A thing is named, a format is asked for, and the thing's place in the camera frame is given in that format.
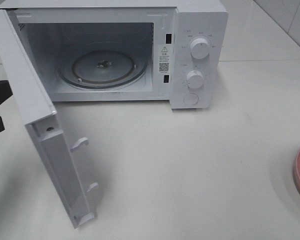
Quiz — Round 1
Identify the white warning label sticker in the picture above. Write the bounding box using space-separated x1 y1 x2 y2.
157 44 173 74

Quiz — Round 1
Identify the round white door button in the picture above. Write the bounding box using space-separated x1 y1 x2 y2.
183 93 199 106

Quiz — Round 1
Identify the white upper microwave knob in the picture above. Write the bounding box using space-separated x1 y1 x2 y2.
189 36 211 60

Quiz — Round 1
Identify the white timer knob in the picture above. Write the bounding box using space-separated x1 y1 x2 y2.
186 70 205 89

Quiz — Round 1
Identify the white microwave oven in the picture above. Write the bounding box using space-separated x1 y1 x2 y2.
0 0 229 228

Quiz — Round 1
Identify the glass microwave turntable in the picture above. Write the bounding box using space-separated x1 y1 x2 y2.
57 42 149 90

